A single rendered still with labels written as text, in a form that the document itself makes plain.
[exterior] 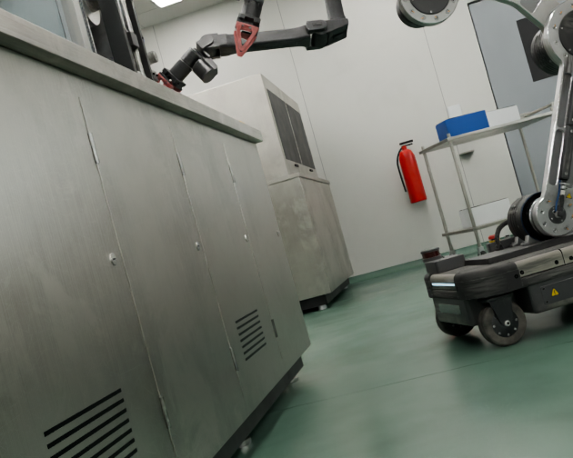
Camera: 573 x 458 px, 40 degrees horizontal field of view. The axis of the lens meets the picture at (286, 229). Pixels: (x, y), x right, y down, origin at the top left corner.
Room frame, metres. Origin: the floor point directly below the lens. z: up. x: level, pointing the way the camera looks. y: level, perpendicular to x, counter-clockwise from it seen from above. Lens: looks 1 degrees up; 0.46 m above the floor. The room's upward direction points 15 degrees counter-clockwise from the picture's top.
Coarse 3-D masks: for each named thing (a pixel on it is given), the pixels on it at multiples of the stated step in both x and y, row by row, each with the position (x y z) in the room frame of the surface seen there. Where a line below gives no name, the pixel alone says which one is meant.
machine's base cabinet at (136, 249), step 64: (0, 64) 1.12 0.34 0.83; (0, 128) 1.07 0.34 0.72; (64, 128) 1.27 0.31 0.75; (128, 128) 1.57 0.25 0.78; (192, 128) 2.05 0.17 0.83; (0, 192) 1.02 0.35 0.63; (64, 192) 1.21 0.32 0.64; (128, 192) 1.47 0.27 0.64; (192, 192) 1.88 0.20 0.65; (256, 192) 2.62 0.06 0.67; (0, 256) 0.98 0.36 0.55; (64, 256) 1.15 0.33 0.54; (128, 256) 1.39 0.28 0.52; (192, 256) 1.75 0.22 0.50; (256, 256) 2.36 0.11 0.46; (0, 320) 0.95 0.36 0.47; (64, 320) 1.10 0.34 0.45; (128, 320) 1.32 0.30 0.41; (192, 320) 1.63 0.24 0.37; (256, 320) 2.16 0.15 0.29; (0, 384) 0.91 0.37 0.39; (64, 384) 1.05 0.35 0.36; (128, 384) 1.25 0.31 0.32; (192, 384) 1.53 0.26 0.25; (256, 384) 1.98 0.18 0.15; (0, 448) 0.88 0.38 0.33; (64, 448) 1.01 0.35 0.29; (128, 448) 1.19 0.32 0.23; (192, 448) 1.44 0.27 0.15
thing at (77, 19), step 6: (72, 0) 1.56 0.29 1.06; (72, 6) 1.56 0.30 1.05; (78, 6) 1.58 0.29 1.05; (72, 12) 1.56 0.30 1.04; (78, 12) 1.57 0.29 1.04; (72, 18) 1.56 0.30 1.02; (78, 18) 1.56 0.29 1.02; (78, 24) 1.56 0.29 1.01; (84, 24) 1.58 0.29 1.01; (78, 30) 1.56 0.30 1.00; (84, 30) 1.57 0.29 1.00; (78, 36) 1.56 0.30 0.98; (84, 36) 1.57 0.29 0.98; (78, 42) 1.56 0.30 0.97; (84, 42) 1.56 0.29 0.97; (90, 48) 1.58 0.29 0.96
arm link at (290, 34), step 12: (312, 24) 2.60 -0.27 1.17; (324, 24) 2.61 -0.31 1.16; (216, 36) 2.60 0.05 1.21; (228, 36) 2.60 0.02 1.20; (264, 36) 2.61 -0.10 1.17; (276, 36) 2.62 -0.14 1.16; (288, 36) 2.62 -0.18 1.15; (300, 36) 2.62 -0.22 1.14; (216, 48) 2.59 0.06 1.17; (228, 48) 2.60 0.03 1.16; (252, 48) 2.62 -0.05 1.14; (264, 48) 2.63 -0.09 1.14; (276, 48) 2.65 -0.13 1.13; (312, 48) 2.69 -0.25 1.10
